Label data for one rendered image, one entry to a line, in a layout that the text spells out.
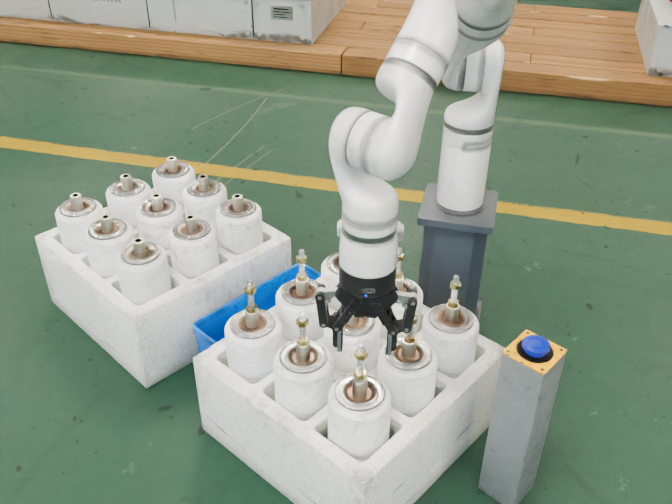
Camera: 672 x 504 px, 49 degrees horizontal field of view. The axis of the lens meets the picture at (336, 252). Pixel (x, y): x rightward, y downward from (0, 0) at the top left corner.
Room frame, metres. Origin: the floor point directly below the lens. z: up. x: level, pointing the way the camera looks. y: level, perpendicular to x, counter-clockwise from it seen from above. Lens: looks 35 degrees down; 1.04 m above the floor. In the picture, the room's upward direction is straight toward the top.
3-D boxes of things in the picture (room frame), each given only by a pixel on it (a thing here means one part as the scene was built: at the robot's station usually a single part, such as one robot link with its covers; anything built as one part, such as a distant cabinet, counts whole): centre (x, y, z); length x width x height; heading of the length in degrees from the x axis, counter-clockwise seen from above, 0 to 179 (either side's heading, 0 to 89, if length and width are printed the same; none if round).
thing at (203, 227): (1.23, 0.29, 0.25); 0.08 x 0.08 x 0.01
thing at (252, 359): (0.94, 0.14, 0.16); 0.10 x 0.10 x 0.18
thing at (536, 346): (0.81, -0.29, 0.32); 0.04 x 0.04 x 0.02
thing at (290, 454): (0.95, -0.03, 0.09); 0.39 x 0.39 x 0.18; 48
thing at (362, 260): (0.80, -0.04, 0.52); 0.11 x 0.09 x 0.06; 175
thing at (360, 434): (0.78, -0.04, 0.16); 0.10 x 0.10 x 0.18
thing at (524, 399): (0.81, -0.29, 0.16); 0.07 x 0.07 x 0.31; 48
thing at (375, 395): (0.78, -0.04, 0.25); 0.08 x 0.08 x 0.01
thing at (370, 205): (0.78, -0.04, 0.62); 0.09 x 0.07 x 0.15; 51
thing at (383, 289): (0.78, -0.04, 0.45); 0.08 x 0.08 x 0.09
